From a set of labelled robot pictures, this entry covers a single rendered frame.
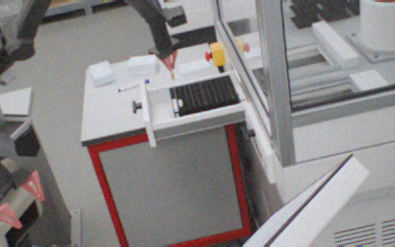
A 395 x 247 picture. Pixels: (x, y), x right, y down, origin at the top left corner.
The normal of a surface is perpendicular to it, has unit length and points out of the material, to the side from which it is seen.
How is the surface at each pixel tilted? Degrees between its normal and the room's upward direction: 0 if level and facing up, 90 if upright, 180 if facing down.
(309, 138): 90
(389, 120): 90
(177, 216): 90
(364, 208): 90
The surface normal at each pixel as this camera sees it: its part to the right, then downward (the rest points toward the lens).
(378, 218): 0.15, 0.50
